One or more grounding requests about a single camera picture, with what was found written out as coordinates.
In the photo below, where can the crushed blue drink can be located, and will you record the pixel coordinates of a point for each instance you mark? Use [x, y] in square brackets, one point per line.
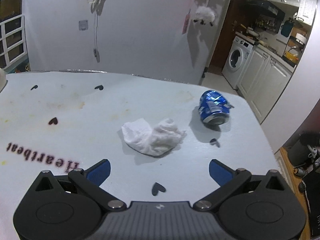
[213, 107]

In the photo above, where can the dark printed cloth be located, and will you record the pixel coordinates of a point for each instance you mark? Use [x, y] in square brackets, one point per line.
[312, 197]

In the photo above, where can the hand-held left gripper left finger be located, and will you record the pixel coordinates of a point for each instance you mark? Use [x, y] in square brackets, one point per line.
[98, 171]

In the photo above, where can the yellow container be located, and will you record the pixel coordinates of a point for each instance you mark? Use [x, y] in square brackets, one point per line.
[291, 55]

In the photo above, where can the pink hanging tag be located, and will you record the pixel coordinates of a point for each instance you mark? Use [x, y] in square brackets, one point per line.
[185, 22]

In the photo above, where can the wall socket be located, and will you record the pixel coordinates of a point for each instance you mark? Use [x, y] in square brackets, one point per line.
[82, 25]

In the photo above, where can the blue hanging bag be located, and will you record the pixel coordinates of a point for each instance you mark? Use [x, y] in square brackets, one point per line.
[287, 27]

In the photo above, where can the white pot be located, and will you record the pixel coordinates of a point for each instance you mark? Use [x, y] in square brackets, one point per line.
[301, 37]

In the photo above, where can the white sheep plush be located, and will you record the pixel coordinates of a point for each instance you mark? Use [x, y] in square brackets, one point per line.
[203, 15]

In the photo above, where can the white tissue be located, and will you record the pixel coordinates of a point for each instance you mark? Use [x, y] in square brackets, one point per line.
[152, 137]

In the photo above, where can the black range hood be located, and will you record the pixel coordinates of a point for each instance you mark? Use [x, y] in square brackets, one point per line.
[265, 7]

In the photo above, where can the lying metal can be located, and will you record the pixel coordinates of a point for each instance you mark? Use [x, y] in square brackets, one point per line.
[298, 171]

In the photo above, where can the white washing machine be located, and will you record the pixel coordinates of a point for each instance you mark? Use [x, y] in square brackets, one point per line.
[236, 60]

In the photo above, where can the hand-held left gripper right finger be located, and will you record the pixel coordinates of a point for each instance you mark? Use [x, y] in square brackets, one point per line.
[220, 171]

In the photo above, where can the brown wooden door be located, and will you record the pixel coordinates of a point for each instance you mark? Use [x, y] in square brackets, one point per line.
[225, 35]

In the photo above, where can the white kitchen base cabinets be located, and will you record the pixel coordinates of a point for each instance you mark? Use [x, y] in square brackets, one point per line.
[265, 80]

